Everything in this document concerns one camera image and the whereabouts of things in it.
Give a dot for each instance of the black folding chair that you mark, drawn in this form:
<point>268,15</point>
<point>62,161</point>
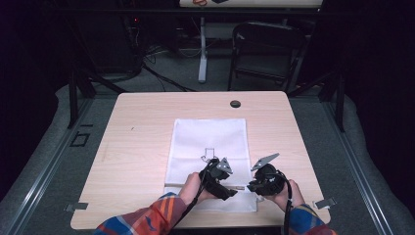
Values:
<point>266,49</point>

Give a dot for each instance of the white non-woven fabric bag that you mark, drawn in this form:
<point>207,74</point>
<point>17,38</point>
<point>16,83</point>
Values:
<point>208,137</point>

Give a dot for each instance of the grey metal bracket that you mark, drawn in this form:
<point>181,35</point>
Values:
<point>324,203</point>
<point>77,206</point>

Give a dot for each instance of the aluminium floor rail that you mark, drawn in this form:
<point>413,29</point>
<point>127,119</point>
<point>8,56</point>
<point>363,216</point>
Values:
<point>355,169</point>
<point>45,166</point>

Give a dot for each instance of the black metal frame post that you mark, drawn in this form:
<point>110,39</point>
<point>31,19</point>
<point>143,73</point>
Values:
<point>73,98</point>

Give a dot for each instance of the black horizontal frame bar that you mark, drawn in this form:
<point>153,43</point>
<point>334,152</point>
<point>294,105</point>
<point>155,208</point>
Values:
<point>182,11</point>

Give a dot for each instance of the black computer tower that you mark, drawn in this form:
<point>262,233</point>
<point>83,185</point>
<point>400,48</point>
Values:
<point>111,42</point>

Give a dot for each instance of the white desk leg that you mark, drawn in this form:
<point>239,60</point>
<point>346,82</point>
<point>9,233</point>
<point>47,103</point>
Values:
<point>202,55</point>

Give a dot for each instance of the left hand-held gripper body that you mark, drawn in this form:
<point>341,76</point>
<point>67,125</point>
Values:
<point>213,174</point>

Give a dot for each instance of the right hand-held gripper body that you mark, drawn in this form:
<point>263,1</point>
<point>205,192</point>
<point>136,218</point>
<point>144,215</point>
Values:
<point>269,182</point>

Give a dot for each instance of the person's right hand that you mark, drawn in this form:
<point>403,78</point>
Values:
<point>295,196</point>

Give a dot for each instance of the person's left hand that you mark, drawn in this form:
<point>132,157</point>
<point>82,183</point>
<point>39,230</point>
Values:
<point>191,189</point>

